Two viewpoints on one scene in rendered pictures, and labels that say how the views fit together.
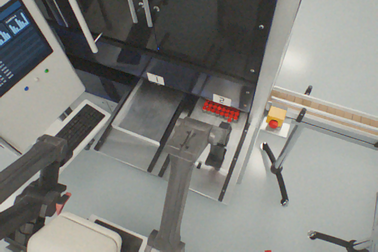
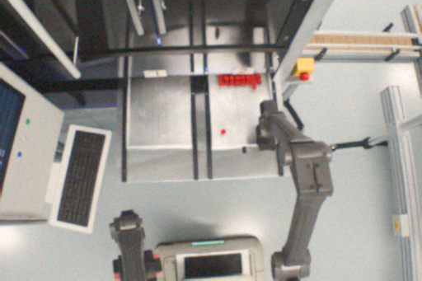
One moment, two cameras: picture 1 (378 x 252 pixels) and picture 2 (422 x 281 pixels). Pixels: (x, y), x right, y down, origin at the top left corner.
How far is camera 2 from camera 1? 46 cm
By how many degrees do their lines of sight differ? 21
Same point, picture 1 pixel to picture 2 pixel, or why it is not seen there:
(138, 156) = (175, 168)
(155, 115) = (168, 113)
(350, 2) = not seen: outside the picture
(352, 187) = (349, 88)
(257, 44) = (296, 13)
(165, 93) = (164, 81)
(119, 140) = (143, 160)
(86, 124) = (91, 155)
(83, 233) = not seen: outside the picture
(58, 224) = not seen: outside the picture
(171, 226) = (304, 247)
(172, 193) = (305, 226)
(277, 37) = (321, 4)
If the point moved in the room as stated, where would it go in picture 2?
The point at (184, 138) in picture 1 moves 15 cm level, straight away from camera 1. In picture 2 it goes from (311, 175) to (270, 118)
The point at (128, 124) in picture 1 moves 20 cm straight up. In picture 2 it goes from (143, 136) to (133, 124)
